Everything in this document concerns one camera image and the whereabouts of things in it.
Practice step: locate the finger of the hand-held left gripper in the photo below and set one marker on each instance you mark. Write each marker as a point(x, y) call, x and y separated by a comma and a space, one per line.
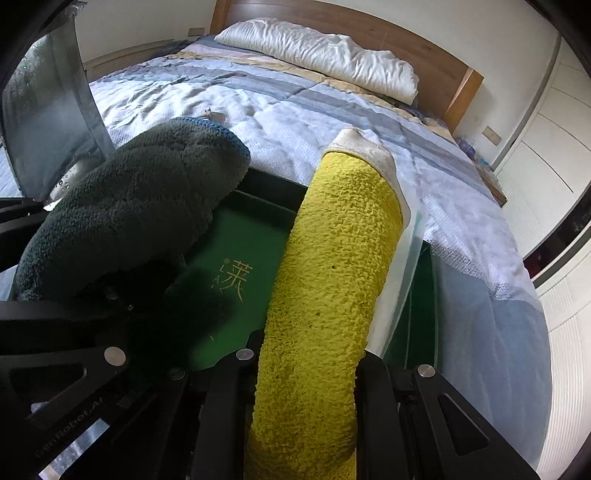
point(18, 205)
point(69, 327)

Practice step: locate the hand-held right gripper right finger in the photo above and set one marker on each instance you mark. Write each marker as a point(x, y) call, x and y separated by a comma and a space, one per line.
point(374, 392)

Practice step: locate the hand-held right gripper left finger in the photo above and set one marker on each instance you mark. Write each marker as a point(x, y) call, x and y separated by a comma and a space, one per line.
point(226, 406)

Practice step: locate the yellow towel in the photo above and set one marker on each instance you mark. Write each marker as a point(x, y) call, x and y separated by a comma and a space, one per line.
point(323, 300)

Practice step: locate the clear plastic packet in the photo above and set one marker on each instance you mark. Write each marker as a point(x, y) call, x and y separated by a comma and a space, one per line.
point(397, 286)

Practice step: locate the dark grey towel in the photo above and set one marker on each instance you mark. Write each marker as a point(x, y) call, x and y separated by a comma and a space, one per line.
point(129, 198)

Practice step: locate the green tray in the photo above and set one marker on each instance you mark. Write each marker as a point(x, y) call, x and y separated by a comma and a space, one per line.
point(240, 240)

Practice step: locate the glass pitcher with dark lid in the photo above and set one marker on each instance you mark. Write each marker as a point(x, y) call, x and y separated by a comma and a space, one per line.
point(46, 115)

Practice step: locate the low white cabinet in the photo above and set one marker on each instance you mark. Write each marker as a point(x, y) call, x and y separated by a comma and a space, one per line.
point(120, 57)

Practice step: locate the wooden nightstand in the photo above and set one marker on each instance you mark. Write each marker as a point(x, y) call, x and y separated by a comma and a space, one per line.
point(496, 189)

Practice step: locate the purple small containers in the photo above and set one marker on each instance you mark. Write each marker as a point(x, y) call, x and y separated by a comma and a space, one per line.
point(471, 152)

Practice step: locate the white wardrobe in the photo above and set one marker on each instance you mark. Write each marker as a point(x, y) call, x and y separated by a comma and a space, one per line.
point(554, 138)

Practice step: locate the white pillow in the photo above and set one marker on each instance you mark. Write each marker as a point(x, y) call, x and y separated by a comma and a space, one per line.
point(323, 50)

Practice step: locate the wooden headboard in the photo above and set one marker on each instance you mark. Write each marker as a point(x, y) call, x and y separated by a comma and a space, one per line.
point(415, 46)

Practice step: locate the wall switch plate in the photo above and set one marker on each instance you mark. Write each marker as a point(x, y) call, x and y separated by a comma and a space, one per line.
point(195, 31)
point(492, 134)

